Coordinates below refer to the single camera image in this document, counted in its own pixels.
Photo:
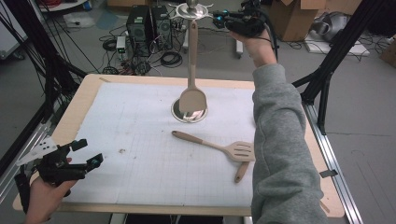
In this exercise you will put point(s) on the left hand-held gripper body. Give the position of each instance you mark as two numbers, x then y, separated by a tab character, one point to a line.
56	168

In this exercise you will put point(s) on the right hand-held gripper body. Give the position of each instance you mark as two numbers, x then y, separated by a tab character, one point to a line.
246	23

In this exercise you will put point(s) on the steel utensil stand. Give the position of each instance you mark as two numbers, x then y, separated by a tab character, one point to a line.
186	11

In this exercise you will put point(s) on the beige solid spatula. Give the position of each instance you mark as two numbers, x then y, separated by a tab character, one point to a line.
193	99

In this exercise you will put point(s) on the beige slotted spatula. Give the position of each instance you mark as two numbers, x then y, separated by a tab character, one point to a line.
193	138

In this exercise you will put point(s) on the beige perforated skimmer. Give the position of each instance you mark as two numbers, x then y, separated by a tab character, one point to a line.
241	173

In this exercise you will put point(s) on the person's right hand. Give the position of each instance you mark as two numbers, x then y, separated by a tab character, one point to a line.
258	49

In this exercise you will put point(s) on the person's left hand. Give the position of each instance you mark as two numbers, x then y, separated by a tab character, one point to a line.
46	199

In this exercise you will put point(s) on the white metal stand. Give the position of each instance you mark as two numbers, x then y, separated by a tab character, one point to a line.
239	49

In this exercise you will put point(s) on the open cardboard box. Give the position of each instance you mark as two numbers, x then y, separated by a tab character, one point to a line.
292	21

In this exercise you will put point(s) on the white grid paper mat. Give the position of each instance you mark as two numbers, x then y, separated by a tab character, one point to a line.
140	174

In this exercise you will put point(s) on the narrow black computer tower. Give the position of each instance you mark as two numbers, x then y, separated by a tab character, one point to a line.
162	28

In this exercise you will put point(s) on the large black computer tower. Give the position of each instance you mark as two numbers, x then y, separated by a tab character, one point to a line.
138	31

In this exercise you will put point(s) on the grey bag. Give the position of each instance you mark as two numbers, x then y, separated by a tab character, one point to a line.
331	26

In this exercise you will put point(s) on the white flat board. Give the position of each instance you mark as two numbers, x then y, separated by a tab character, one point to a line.
339	48

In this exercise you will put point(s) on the small grey power supply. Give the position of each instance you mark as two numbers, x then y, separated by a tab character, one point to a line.
121	46

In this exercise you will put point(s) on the aluminium rail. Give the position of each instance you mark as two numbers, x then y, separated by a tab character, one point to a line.
345	199
6	186

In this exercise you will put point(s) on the black metal frame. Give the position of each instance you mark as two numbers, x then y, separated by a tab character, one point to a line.
46	56
342	40

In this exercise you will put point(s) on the black rail bracket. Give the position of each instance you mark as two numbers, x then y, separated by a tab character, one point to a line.
328	173

